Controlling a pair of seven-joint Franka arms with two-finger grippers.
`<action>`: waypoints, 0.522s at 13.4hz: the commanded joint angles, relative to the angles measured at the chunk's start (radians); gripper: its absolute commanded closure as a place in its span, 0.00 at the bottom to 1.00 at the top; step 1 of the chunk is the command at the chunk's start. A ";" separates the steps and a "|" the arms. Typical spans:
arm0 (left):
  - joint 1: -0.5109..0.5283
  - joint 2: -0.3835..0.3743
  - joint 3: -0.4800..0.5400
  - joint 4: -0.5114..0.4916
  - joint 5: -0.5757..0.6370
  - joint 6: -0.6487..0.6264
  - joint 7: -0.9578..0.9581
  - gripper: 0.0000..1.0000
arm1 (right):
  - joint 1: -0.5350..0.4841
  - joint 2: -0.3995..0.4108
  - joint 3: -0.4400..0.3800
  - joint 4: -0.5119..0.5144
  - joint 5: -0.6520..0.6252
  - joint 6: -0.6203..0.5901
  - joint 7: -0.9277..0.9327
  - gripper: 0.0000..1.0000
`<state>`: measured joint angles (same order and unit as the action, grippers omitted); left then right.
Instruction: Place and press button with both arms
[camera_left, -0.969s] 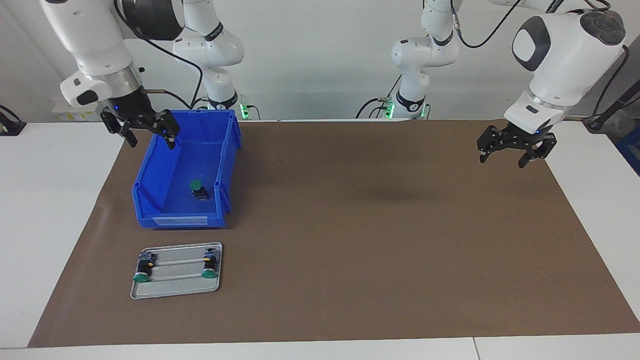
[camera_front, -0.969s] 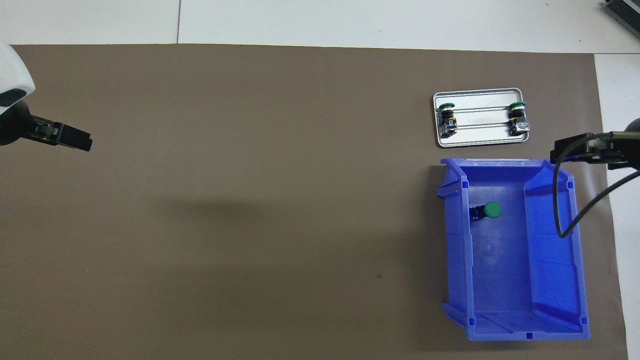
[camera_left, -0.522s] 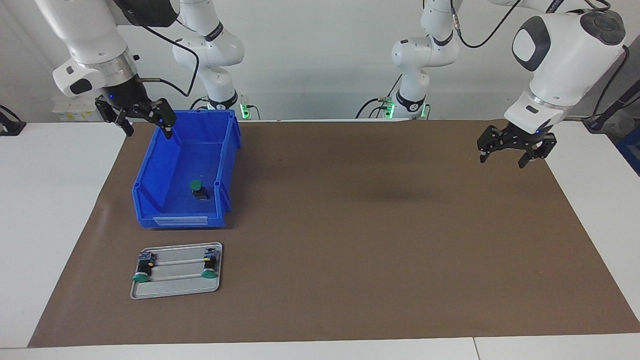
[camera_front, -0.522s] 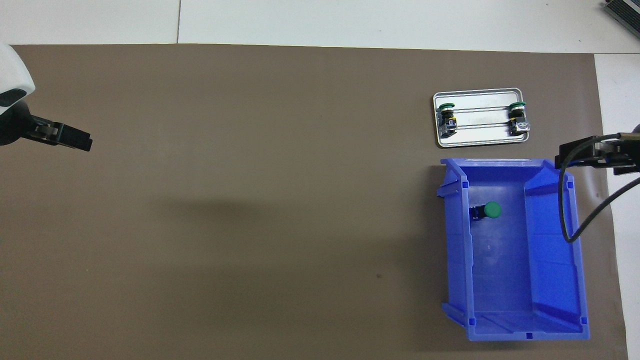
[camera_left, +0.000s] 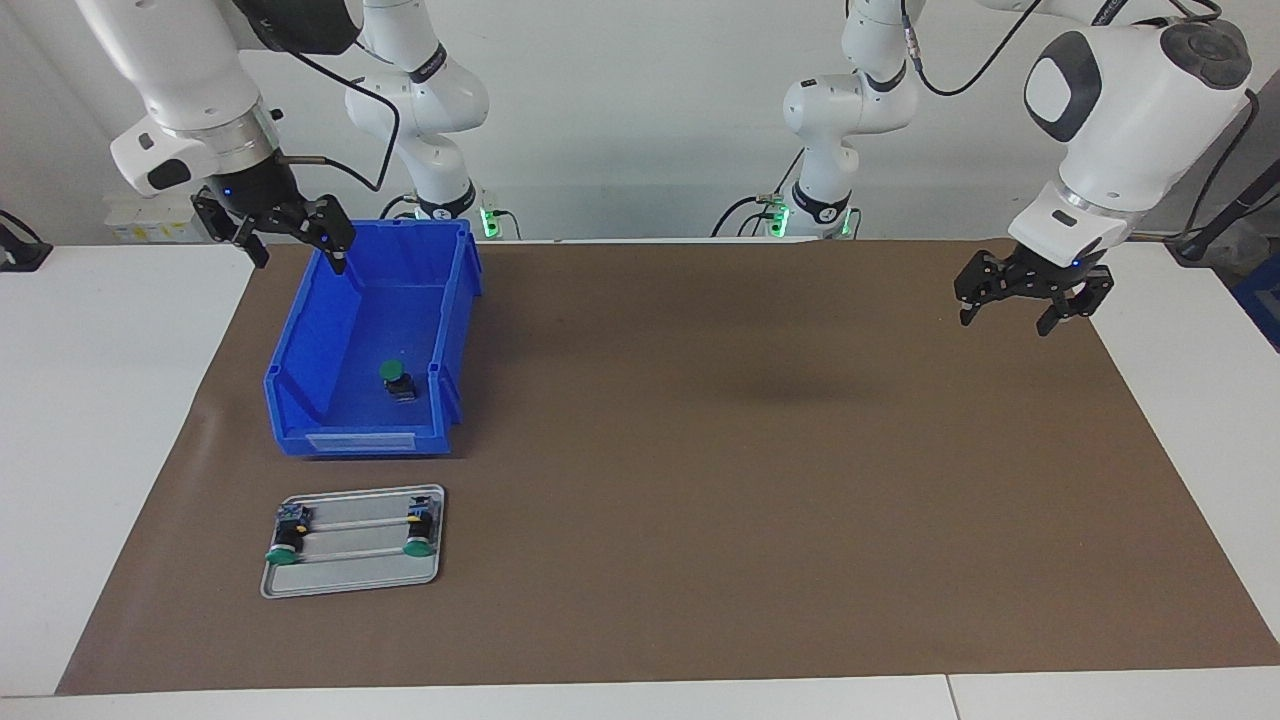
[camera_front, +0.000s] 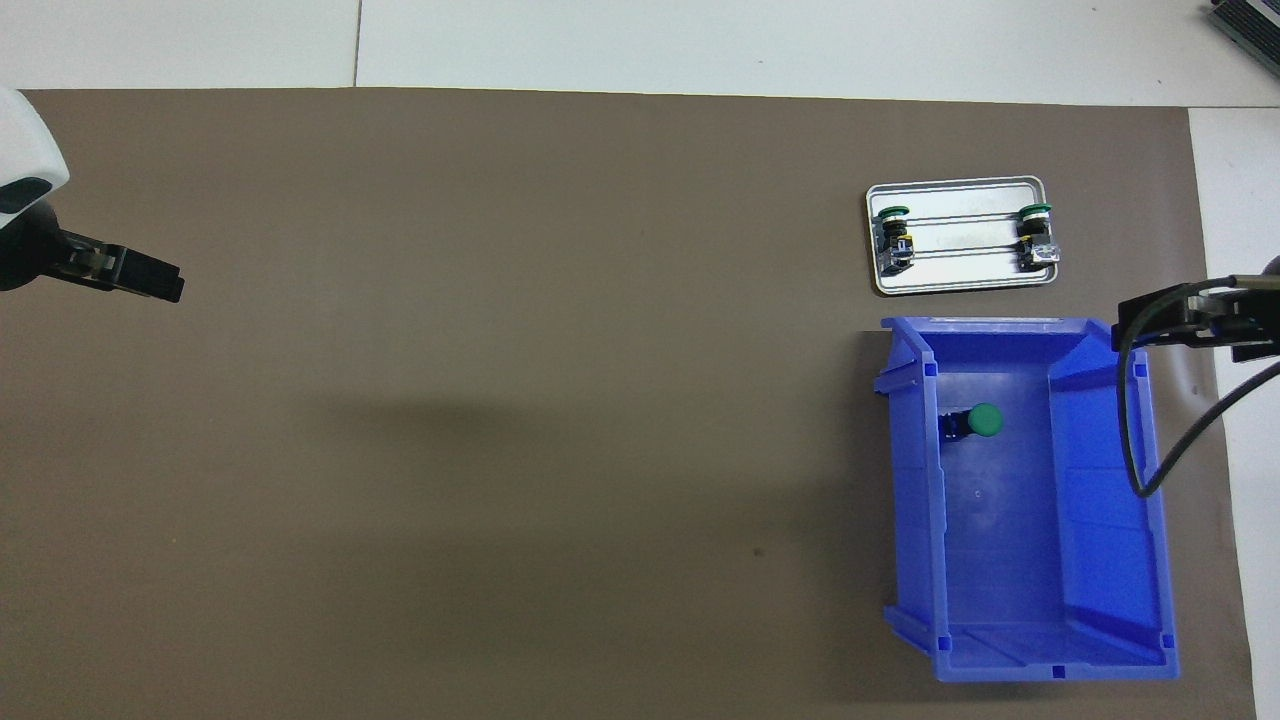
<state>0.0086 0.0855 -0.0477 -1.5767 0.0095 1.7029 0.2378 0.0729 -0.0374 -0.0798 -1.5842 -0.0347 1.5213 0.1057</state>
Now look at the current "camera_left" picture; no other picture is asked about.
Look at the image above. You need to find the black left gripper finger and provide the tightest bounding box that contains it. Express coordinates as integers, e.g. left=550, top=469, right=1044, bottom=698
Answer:
left=953, top=250, right=1023, bottom=327
left=1036, top=265, right=1115, bottom=337

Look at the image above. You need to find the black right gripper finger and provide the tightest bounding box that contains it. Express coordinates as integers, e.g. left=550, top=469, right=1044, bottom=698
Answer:
left=192, top=193, right=269, bottom=269
left=265, top=196, right=357, bottom=276

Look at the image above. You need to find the white cardboard box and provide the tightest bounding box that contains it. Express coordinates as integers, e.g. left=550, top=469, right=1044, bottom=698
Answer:
left=103, top=193, right=206, bottom=244

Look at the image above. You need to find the blue plastic storage bin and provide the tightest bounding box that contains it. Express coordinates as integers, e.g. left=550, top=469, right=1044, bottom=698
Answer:
left=263, top=218, right=486, bottom=459

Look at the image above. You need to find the black stand pole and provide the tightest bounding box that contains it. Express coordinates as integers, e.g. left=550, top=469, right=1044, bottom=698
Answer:
left=1165, top=160, right=1280, bottom=266

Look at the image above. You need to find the blue crate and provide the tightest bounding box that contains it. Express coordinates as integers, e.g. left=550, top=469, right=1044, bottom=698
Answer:
left=1232, top=255, right=1280, bottom=353

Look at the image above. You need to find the black table clamp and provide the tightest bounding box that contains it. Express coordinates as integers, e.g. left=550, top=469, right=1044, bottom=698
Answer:
left=0, top=208, right=53, bottom=273

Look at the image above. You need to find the brown table mat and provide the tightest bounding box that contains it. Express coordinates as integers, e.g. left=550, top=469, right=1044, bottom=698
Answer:
left=55, top=238, right=1280, bottom=696

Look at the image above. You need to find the silver metal tray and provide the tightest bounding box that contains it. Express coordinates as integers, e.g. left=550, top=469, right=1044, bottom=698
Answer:
left=260, top=484, right=447, bottom=600

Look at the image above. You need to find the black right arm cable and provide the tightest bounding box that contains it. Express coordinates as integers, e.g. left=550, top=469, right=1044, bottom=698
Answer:
left=228, top=0, right=403, bottom=194

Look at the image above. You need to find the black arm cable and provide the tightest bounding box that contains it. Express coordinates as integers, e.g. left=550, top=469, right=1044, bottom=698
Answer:
left=228, top=0, right=403, bottom=194
left=900, top=0, right=1259, bottom=236

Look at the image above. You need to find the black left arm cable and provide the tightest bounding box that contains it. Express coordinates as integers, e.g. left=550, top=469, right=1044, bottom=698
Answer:
left=900, top=0, right=1259, bottom=236

